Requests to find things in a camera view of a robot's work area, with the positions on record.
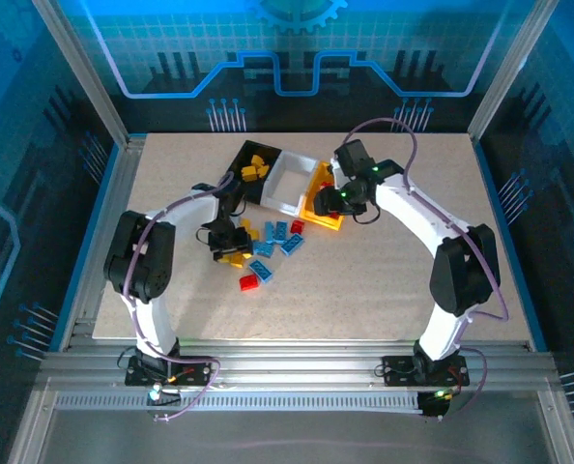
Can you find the yellow plastic bin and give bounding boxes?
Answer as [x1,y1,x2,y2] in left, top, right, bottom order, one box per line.
[299,161,346,232]

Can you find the black plastic bin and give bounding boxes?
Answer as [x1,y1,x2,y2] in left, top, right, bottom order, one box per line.
[222,139,284,205]

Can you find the white plastic bin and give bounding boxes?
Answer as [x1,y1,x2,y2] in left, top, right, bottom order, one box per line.
[261,150,320,218]

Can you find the blue graphic back panel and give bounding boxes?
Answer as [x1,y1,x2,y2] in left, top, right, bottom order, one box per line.
[57,0,530,135]

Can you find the grey metal front shelf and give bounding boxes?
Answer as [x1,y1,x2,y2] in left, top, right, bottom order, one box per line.
[6,376,574,464]

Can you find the blue graphic side panel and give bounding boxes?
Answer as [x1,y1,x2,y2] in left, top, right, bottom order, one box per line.
[0,0,122,373]
[479,0,574,436]

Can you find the black electronics box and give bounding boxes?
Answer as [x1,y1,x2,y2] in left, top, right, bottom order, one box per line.
[416,389,458,421]

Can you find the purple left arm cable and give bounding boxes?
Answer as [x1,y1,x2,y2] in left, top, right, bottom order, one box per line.
[117,171,238,422]

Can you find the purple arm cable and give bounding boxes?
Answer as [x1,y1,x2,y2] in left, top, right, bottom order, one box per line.
[339,117,510,422]
[117,171,238,422]

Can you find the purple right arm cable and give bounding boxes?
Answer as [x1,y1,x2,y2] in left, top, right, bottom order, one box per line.
[339,117,510,422]

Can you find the aluminium front rail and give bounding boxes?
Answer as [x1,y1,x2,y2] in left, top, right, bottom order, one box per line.
[38,337,561,391]

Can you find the aluminium side rail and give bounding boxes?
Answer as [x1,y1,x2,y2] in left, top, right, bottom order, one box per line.
[58,134,147,350]

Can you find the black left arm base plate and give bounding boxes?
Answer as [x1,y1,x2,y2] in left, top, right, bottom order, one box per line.
[125,355,212,388]

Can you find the grey slotted cable duct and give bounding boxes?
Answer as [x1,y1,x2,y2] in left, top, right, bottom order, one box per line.
[53,390,426,413]

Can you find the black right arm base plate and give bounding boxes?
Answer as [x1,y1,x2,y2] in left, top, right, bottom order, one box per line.
[381,355,470,388]

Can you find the aluminium frame post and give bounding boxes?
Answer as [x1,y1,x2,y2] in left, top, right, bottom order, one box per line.
[31,0,134,146]
[466,0,561,142]

